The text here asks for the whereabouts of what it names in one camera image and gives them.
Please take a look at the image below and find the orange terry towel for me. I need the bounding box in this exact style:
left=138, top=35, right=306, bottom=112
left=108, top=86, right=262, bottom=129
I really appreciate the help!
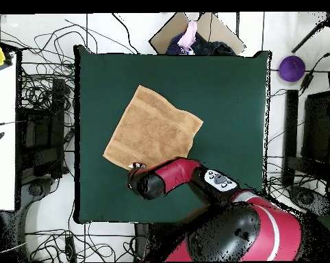
left=102, top=84, right=204, bottom=171

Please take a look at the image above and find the black equipment stand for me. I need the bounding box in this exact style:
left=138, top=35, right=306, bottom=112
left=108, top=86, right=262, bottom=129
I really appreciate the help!
left=16, top=77, right=67, bottom=179
left=281, top=89, right=330, bottom=187

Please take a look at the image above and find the dark green table cloth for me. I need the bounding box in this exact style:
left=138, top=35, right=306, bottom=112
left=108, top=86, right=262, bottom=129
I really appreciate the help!
left=73, top=45, right=272, bottom=229

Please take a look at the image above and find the brown cardboard box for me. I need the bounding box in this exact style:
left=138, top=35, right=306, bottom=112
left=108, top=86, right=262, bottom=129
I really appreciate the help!
left=149, top=12, right=246, bottom=55

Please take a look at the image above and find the white side table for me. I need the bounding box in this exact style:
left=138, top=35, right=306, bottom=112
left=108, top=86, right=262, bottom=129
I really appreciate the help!
left=0, top=51, right=16, bottom=211

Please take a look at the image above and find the dark blue clothing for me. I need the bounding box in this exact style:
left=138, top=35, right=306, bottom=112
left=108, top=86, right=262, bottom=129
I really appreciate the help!
left=166, top=32, right=236, bottom=56

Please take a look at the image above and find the pink cloth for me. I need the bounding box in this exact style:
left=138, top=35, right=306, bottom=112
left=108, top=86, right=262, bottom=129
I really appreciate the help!
left=178, top=20, right=198, bottom=53

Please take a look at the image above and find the dark grey floor base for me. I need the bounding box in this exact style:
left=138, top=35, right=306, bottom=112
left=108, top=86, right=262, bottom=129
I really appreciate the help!
left=288, top=186, right=330, bottom=217

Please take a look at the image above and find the purple bowl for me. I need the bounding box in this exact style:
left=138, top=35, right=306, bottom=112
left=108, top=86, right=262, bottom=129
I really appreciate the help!
left=279, top=55, right=306, bottom=82

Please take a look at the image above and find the black power adapter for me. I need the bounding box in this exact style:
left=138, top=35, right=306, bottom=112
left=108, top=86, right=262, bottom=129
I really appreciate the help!
left=301, top=72, right=315, bottom=90

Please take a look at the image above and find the black tripod rod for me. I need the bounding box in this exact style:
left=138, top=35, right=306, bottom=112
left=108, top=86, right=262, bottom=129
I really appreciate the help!
left=291, top=12, right=330, bottom=53

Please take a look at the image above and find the black upright post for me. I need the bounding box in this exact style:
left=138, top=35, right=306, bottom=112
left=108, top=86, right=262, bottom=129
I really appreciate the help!
left=134, top=223, right=151, bottom=261

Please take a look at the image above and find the black cable tangle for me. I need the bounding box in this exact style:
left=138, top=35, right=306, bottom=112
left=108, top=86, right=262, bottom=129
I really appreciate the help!
left=16, top=18, right=75, bottom=110
left=25, top=221, right=136, bottom=262

